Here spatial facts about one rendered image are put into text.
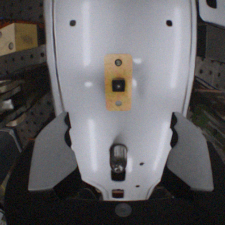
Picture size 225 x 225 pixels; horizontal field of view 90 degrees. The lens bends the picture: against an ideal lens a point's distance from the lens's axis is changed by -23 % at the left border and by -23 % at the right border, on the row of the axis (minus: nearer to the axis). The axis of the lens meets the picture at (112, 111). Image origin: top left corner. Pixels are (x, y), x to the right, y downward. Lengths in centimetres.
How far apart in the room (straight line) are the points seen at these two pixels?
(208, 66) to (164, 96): 41
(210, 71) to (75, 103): 54
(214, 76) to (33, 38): 61
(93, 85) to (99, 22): 9
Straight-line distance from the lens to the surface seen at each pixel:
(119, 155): 24
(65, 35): 21
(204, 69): 60
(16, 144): 85
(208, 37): 26
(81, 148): 28
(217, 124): 24
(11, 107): 20
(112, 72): 20
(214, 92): 36
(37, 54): 58
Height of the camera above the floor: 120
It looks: 62 degrees down
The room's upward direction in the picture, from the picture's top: 175 degrees counter-clockwise
